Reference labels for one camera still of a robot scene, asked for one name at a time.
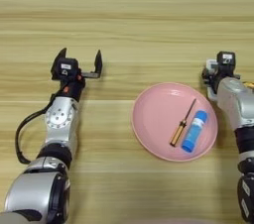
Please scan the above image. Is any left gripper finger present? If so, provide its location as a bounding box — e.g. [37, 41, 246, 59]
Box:
[93, 49, 103, 77]
[50, 48, 68, 71]

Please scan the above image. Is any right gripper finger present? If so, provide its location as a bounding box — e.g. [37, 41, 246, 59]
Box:
[201, 68, 212, 85]

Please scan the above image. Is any gripper's labelled black box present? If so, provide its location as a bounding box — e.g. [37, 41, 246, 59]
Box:
[58, 57, 80, 77]
[216, 51, 237, 71]

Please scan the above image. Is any left gripper's labelled black box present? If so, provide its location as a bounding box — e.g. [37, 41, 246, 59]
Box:
[58, 57, 80, 77]

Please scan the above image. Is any amber handled screwdriver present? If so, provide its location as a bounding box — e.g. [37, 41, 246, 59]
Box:
[169, 98, 197, 148]

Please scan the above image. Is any right gripper's labelled black box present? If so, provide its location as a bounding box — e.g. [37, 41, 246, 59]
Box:
[216, 51, 237, 71]

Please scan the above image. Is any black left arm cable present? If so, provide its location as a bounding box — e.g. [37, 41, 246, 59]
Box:
[14, 92, 60, 166]

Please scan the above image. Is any blue glue stick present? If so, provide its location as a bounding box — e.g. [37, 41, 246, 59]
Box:
[181, 109, 208, 154]

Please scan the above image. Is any pink round plate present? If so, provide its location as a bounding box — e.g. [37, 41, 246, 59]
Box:
[130, 81, 219, 163]

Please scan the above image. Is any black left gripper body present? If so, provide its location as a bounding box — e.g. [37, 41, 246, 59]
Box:
[51, 68, 101, 102]

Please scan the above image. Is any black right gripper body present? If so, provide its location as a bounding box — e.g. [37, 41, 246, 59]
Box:
[209, 63, 241, 93]

